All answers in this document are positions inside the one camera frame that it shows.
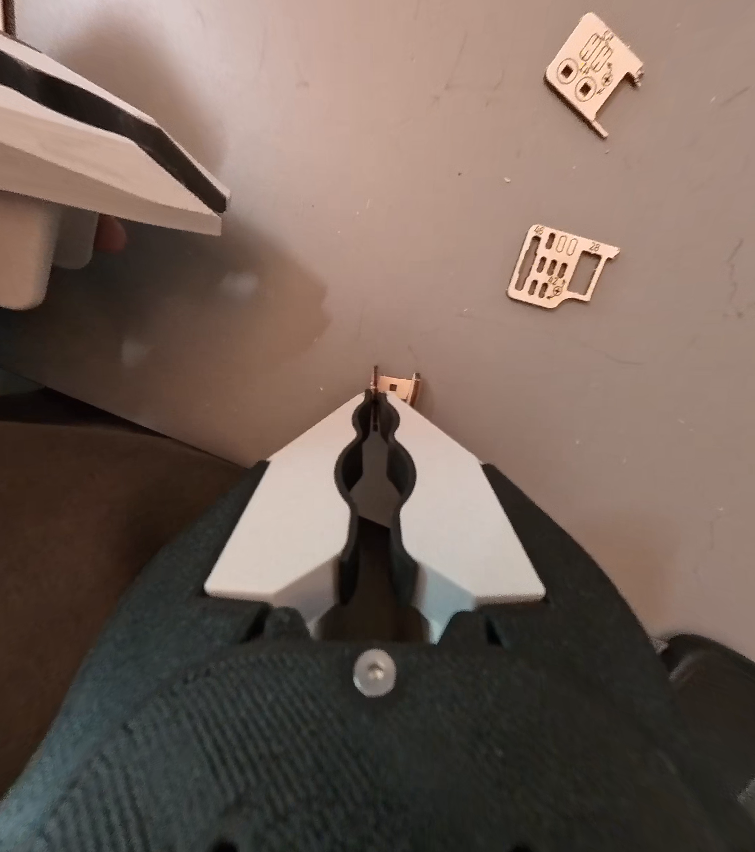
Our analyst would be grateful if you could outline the person's brown trousers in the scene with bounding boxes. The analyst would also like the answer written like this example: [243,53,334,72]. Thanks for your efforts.
[0,399,252,852]

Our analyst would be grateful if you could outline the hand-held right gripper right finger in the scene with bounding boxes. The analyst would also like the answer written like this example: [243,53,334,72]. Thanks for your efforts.
[377,393,546,645]

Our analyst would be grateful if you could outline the wooden piece with two holes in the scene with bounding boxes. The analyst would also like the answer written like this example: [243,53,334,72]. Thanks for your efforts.
[544,12,646,139]

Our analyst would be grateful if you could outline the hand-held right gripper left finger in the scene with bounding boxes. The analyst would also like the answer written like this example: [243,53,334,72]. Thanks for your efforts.
[203,391,378,640]

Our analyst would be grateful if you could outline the wooden piece with slots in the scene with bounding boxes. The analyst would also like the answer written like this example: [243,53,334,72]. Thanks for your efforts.
[506,224,621,312]

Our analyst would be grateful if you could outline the small wooden puzzle piece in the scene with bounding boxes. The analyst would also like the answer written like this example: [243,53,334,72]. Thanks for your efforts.
[370,365,424,403]

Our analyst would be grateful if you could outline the grey desk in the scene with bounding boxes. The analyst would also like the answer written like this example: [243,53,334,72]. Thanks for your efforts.
[0,0,755,700]

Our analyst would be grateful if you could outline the black shoe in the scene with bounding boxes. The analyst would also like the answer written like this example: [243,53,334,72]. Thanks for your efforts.
[660,632,755,806]

